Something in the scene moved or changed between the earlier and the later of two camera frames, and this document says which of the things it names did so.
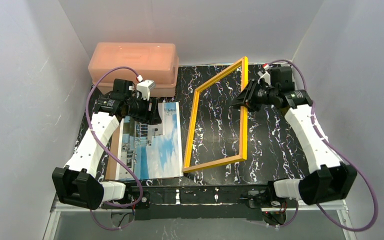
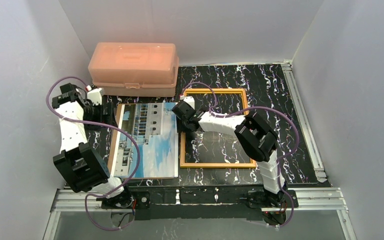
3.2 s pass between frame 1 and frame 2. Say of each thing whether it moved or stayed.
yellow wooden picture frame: moved
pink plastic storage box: stayed
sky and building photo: stayed
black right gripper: moved
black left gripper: moved
